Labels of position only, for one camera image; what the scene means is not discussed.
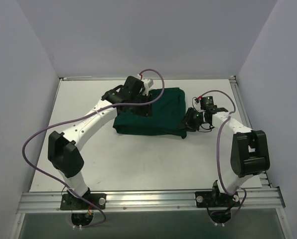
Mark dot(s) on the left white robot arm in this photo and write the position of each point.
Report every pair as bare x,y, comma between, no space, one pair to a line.
64,148

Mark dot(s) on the back aluminium rail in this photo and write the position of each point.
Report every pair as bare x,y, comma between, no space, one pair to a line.
155,77

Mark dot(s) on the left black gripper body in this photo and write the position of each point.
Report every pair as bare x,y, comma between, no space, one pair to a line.
142,107

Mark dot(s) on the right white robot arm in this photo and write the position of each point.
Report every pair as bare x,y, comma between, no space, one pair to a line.
219,118

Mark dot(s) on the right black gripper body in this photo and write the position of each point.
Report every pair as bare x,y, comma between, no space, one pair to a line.
189,119

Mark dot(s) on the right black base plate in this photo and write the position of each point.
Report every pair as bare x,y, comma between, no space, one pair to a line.
208,199

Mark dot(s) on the front aluminium rail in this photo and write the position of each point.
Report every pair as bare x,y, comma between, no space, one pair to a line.
146,201

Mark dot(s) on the dark green surgical cloth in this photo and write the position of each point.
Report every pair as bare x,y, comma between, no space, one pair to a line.
167,115

